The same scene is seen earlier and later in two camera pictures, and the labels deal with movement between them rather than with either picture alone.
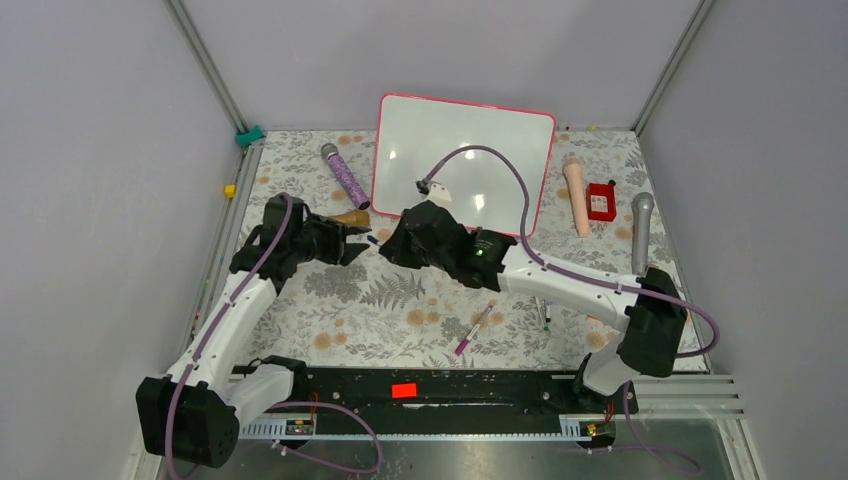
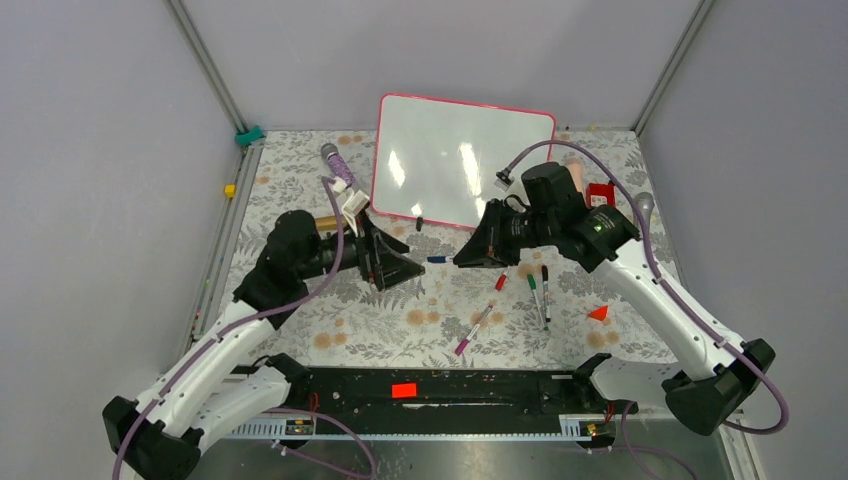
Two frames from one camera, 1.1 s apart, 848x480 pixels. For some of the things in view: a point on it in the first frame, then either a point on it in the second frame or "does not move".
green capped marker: x=545 y=327 does not move
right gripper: x=396 y=248 to x=488 y=247
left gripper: x=338 y=251 to x=379 y=254
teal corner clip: x=244 y=139 does not move
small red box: x=600 y=201 does not move
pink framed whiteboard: x=411 y=134 does not move
